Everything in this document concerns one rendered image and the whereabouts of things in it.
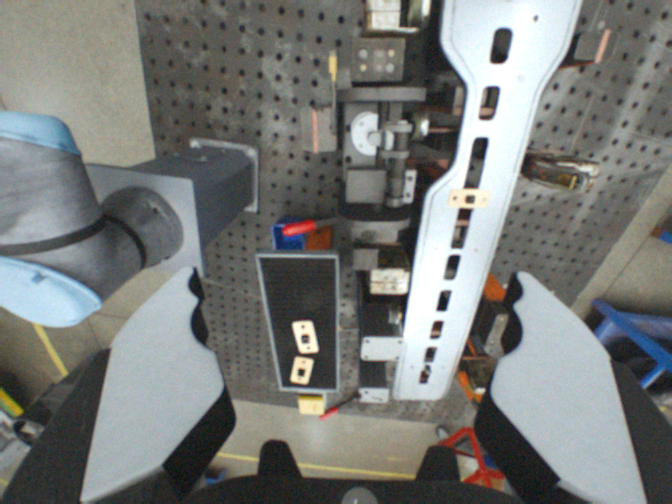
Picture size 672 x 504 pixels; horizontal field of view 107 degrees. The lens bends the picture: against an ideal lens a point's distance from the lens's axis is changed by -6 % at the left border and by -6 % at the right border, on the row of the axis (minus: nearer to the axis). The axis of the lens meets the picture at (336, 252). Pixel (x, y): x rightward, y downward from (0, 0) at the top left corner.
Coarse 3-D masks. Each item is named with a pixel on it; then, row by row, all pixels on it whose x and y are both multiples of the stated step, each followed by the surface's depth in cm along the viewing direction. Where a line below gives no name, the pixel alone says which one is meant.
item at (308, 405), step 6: (300, 396) 66; (306, 396) 66; (300, 402) 65; (306, 402) 65; (312, 402) 65; (318, 402) 65; (300, 408) 66; (306, 408) 66; (312, 408) 66; (318, 408) 66
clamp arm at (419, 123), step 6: (414, 114) 42; (420, 114) 42; (414, 120) 40; (420, 120) 39; (426, 120) 40; (414, 126) 40; (420, 126) 39; (426, 126) 41; (414, 132) 40; (420, 132) 40; (426, 132) 41; (414, 138) 41; (420, 138) 41
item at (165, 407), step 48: (192, 288) 10; (144, 336) 7; (192, 336) 7; (144, 384) 6; (192, 384) 6; (96, 432) 5; (144, 432) 5; (192, 432) 5; (96, 480) 4; (192, 480) 5
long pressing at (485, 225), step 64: (448, 0) 39; (512, 0) 39; (576, 0) 39; (448, 64) 45; (512, 64) 43; (512, 128) 48; (448, 192) 54; (512, 192) 54; (448, 256) 62; (448, 320) 71; (448, 384) 85
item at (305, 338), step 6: (294, 324) 52; (300, 324) 52; (306, 324) 52; (294, 330) 53; (300, 330) 53; (306, 330) 53; (312, 330) 52; (300, 336) 53; (306, 336) 53; (312, 336) 53; (300, 342) 54; (306, 342) 53; (312, 342) 54; (300, 348) 55; (306, 348) 55; (312, 348) 55
